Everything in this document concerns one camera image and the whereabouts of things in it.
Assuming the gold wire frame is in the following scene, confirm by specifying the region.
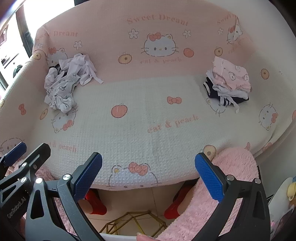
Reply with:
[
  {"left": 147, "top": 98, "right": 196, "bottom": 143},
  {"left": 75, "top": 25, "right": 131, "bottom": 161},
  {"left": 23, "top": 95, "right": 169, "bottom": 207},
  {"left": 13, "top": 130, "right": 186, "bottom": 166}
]
[{"left": 99, "top": 210, "right": 167, "bottom": 237}]

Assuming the person's right hand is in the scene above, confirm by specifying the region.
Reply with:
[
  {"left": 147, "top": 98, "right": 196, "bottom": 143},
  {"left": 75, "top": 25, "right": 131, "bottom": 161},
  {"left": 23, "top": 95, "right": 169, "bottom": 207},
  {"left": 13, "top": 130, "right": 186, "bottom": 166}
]
[{"left": 136, "top": 234, "right": 158, "bottom": 241}]

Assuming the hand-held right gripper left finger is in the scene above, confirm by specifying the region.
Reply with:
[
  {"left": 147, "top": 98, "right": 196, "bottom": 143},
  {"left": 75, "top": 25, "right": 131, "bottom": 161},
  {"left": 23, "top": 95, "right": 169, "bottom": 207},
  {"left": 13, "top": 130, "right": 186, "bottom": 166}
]
[{"left": 25, "top": 152, "right": 103, "bottom": 241}]

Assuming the yellow white plush toy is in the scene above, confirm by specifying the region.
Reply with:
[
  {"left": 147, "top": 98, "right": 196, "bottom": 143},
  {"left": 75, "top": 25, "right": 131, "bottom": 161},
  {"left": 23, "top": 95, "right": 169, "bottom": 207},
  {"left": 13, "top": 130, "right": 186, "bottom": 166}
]
[{"left": 270, "top": 176, "right": 296, "bottom": 241}]

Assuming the dark window frame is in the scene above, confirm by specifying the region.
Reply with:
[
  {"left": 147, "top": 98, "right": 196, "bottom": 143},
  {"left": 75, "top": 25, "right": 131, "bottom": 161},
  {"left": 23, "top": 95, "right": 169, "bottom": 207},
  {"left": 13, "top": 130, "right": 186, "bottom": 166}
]
[{"left": 14, "top": 0, "right": 36, "bottom": 59}]

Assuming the red slipper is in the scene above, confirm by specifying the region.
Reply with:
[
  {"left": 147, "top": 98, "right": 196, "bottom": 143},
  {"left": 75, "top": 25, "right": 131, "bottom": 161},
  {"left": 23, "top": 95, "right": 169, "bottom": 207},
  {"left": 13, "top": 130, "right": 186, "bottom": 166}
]
[
  {"left": 84, "top": 189, "right": 108, "bottom": 215},
  {"left": 164, "top": 183, "right": 197, "bottom": 219}
]

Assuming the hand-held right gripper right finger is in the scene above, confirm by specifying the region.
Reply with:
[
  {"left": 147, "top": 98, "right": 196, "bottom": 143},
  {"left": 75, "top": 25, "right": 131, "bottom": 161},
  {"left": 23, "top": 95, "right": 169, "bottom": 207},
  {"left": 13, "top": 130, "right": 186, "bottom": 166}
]
[{"left": 195, "top": 152, "right": 271, "bottom": 241}]

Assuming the crumpled white garment navy trim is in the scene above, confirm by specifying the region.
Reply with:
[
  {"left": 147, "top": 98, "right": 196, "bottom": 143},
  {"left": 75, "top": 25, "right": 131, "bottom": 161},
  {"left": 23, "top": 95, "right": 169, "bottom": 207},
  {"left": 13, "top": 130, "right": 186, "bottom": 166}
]
[{"left": 47, "top": 53, "right": 104, "bottom": 87}]

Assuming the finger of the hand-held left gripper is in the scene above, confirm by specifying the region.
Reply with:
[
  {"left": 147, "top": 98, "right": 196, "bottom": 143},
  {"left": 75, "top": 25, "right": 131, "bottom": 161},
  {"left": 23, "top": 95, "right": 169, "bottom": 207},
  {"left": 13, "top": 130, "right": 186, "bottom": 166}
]
[
  {"left": 0, "top": 142, "right": 27, "bottom": 172},
  {"left": 0, "top": 143, "right": 51, "bottom": 197}
]

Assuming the pink cat print blanket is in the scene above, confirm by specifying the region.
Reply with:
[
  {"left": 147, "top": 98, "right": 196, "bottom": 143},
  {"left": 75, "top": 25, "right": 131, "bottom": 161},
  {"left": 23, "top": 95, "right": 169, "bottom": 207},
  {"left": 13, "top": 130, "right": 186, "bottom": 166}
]
[{"left": 0, "top": 3, "right": 296, "bottom": 190}]

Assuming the pink fleece clothing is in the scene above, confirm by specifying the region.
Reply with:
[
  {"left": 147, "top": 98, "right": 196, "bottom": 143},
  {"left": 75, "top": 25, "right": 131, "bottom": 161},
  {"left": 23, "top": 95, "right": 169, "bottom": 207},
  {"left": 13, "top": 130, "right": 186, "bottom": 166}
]
[{"left": 0, "top": 148, "right": 261, "bottom": 241}]

